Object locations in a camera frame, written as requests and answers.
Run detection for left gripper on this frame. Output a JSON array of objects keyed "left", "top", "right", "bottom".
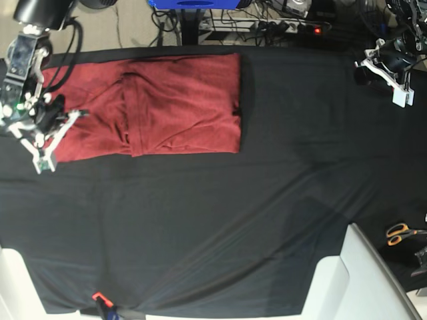
[{"left": 354, "top": 31, "right": 426, "bottom": 107}]

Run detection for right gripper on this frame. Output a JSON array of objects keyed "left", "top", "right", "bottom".
[{"left": 1, "top": 25, "right": 89, "bottom": 173}]

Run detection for red long-sleeve shirt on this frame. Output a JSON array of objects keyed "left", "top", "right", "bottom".
[{"left": 55, "top": 53, "right": 242, "bottom": 163}]

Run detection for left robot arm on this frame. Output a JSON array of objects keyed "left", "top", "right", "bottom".
[{"left": 354, "top": 1, "right": 426, "bottom": 108}]

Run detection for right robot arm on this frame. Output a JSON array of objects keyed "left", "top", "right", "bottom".
[{"left": 1, "top": 1, "right": 87, "bottom": 173}]

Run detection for black table cloth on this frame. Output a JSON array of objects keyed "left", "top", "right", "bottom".
[{"left": 1, "top": 46, "right": 426, "bottom": 318}]

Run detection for blue clamp at bottom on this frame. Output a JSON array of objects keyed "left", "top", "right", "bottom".
[{"left": 92, "top": 291, "right": 124, "bottom": 320}]

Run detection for white power strip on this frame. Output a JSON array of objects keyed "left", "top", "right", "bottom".
[{"left": 199, "top": 17, "right": 331, "bottom": 35}]

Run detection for blue plastic box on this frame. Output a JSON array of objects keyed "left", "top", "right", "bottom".
[{"left": 147, "top": 0, "right": 240, "bottom": 10}]

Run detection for yellow-handled scissors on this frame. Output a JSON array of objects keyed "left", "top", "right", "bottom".
[{"left": 386, "top": 223, "right": 426, "bottom": 247}]

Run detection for black stand post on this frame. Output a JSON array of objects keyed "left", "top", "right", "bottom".
[{"left": 177, "top": 9, "right": 203, "bottom": 46}]

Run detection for white table frame right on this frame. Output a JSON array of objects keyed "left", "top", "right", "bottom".
[{"left": 301, "top": 223, "right": 422, "bottom": 320}]

